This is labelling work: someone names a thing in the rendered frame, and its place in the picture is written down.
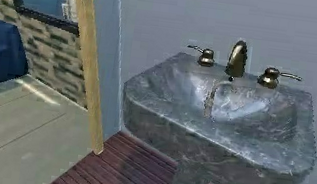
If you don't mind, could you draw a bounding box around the grey marble pedestal sink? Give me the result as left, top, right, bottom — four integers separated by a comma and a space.
111, 45, 317, 184

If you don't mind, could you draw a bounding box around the bronze sink faucet spout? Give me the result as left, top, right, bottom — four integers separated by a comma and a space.
223, 38, 250, 84

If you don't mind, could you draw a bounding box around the bronze faucet lever handle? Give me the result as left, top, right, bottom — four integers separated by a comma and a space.
256, 65, 304, 93
184, 43, 217, 69

